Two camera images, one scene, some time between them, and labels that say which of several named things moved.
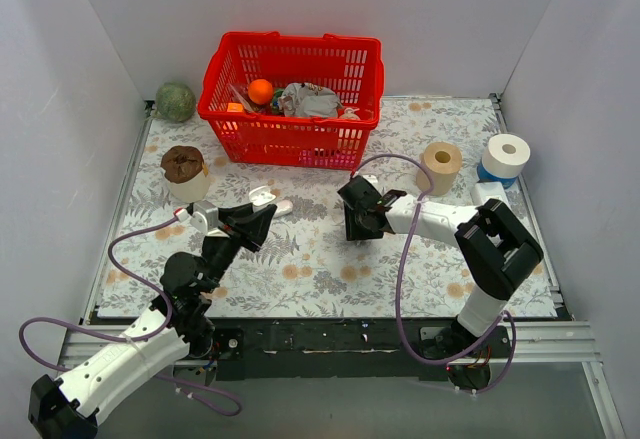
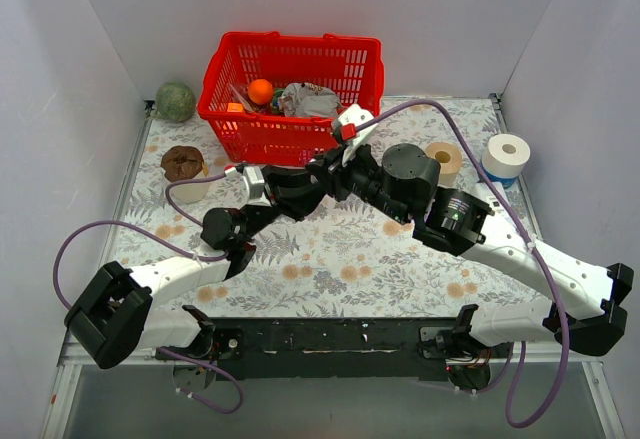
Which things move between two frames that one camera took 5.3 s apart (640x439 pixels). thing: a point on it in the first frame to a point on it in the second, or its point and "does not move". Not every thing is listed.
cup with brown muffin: [186, 174] does not move
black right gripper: [360, 210] to [338, 177]
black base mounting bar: [323, 348] does not move
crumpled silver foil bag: [308, 100] does not move
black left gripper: [238, 231] to [270, 195]
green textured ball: [175, 102] does not move
